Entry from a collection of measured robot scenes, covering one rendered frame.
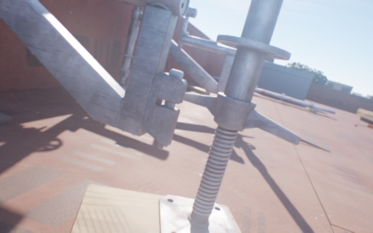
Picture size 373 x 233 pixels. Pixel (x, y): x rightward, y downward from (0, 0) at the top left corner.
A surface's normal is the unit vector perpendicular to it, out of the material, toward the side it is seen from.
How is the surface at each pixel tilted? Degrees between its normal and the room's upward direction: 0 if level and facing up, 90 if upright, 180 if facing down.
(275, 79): 90
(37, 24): 90
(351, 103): 90
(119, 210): 0
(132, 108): 90
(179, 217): 0
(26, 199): 0
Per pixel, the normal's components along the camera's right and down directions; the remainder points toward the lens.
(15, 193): 0.25, -0.94
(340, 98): -0.28, 0.14
